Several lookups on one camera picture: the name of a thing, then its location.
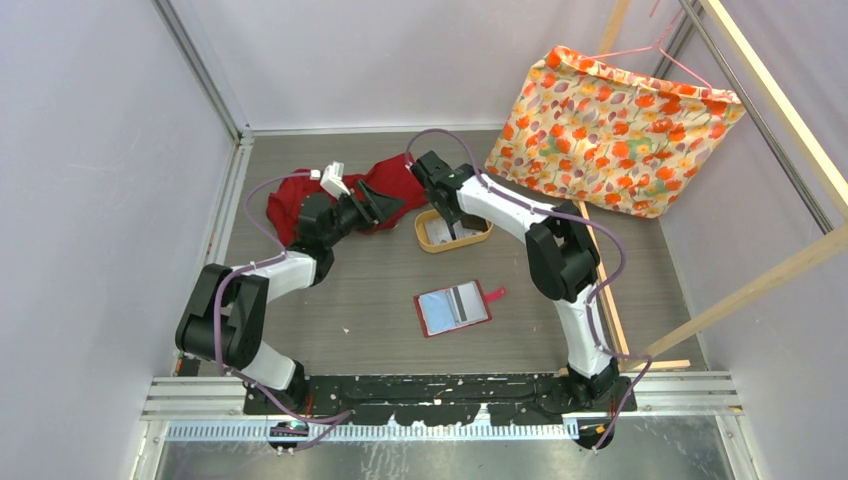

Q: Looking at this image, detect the floral fabric bag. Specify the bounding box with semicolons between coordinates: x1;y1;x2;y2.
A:
484;46;746;218

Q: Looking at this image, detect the red cloth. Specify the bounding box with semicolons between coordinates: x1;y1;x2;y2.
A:
265;154;428;246

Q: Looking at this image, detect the aluminium frame rail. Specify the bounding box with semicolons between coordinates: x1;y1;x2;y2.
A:
141;1;847;453

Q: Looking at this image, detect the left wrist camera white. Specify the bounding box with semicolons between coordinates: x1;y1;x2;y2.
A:
309;162;351;199

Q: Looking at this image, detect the red card holder wallet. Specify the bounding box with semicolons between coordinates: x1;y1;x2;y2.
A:
413;280;507;338

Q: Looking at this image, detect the white magnetic stripe card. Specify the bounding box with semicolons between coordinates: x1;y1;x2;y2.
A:
448;281;491;327

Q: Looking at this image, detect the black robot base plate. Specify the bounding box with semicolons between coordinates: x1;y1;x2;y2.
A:
243;373;631;427

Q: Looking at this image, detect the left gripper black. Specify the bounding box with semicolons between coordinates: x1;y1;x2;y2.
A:
322;180;403;248

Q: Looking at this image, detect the wooden frame rack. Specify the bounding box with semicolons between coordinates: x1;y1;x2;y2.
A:
590;1;847;382

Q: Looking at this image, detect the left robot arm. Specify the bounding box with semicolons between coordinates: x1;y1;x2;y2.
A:
175;180;404;414

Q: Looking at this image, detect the yellow oval tray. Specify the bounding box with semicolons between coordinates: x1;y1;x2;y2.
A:
414;210;494;254

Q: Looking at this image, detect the white VIP card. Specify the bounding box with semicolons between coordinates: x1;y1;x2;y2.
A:
424;217;455;246

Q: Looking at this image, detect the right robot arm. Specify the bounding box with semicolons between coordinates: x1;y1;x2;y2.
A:
410;151;619;411

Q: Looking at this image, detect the pink clothes hanger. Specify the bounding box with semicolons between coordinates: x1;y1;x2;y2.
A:
590;1;713;88

